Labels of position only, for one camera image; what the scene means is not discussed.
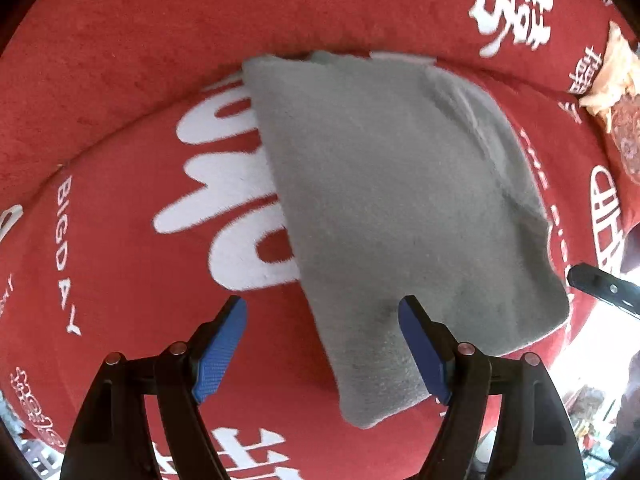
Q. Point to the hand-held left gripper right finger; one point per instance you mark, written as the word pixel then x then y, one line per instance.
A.
pixel 421 357

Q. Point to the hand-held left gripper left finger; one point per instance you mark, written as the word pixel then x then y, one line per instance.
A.
pixel 220 357

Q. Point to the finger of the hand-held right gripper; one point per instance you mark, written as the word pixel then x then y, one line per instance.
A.
pixel 600 287

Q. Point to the grey small garment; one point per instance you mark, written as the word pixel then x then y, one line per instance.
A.
pixel 390 210

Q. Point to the red blanket with white lettering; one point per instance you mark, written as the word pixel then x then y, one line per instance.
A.
pixel 150 310

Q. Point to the beige floral patterned cloth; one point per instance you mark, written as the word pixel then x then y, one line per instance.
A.
pixel 615 90

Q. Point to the red printed blanket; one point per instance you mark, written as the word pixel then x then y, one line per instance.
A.
pixel 150 35

